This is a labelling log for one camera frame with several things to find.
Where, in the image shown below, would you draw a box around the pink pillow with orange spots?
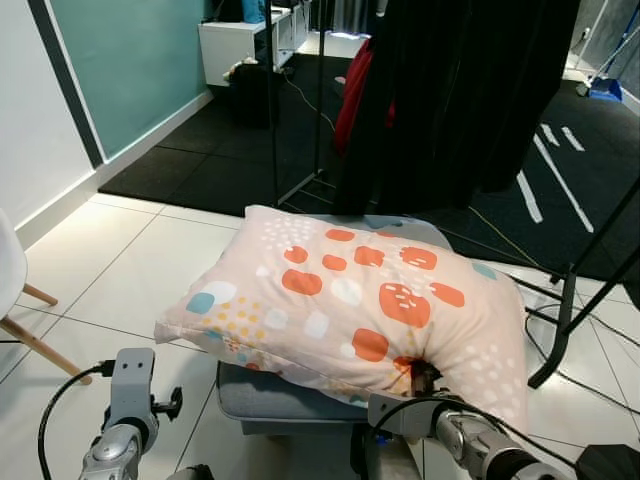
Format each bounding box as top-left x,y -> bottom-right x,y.
154,205 -> 529,433

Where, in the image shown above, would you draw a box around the white chair with wooden legs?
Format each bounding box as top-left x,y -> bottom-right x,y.
0,208 -> 93,386

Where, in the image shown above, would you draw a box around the grey cushioned stool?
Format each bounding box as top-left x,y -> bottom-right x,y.
217,213 -> 456,437

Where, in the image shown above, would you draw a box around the black metal stand legs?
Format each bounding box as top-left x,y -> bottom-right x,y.
527,180 -> 640,389

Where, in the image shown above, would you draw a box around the black robot foot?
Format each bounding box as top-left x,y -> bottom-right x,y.
577,445 -> 640,480

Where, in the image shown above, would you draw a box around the black floor mat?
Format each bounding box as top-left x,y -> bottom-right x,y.
98,50 -> 640,284

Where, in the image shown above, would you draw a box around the black hanging garment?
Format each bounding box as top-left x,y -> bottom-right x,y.
335,0 -> 581,216

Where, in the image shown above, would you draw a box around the red hanging garment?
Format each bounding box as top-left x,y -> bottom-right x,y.
333,40 -> 397,156

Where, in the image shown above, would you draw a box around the black bag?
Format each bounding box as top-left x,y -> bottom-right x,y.
225,60 -> 282,129

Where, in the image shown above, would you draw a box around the blue mop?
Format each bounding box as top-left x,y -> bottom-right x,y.
575,0 -> 640,102

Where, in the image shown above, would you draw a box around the white shelf unit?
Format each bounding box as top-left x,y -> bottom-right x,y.
198,0 -> 313,88

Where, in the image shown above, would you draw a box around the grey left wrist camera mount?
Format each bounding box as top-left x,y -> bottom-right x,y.
108,347 -> 159,451

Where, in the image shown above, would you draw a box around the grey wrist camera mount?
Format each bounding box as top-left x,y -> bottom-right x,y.
367,392 -> 451,442
108,347 -> 159,451

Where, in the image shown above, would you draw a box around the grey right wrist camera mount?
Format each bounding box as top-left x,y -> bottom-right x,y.
367,392 -> 451,442

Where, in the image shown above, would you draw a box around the black floor cable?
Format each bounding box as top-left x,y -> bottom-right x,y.
524,298 -> 640,393

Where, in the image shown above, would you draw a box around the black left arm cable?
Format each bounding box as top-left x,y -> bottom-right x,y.
38,362 -> 116,480

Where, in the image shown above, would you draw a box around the black clothes rack frame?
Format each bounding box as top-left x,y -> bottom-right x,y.
265,0 -> 346,211

